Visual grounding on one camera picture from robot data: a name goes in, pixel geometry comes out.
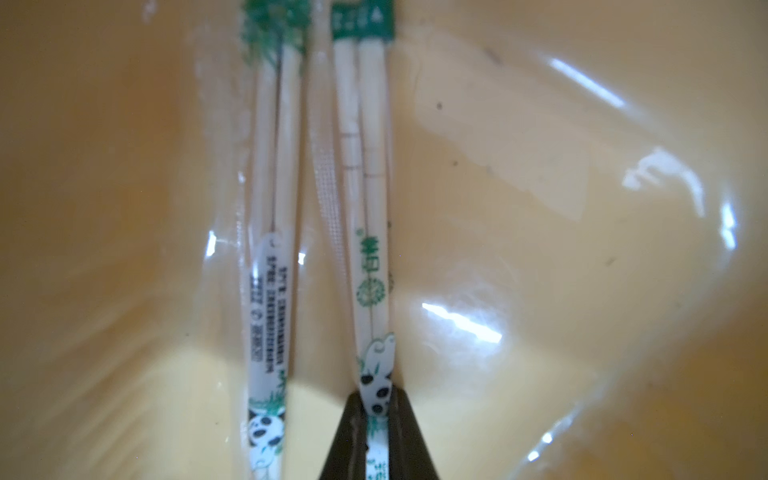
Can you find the yellow plastic storage box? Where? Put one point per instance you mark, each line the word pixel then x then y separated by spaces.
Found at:
pixel 579 238

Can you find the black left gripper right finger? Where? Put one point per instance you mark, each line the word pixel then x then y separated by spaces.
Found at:
pixel 409 458

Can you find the green print chopsticks pair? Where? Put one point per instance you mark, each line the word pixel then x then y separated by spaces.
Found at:
pixel 274 35

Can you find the panda chopsticks pair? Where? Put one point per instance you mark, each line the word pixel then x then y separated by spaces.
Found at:
pixel 353 131

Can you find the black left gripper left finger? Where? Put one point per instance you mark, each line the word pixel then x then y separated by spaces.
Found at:
pixel 346 459

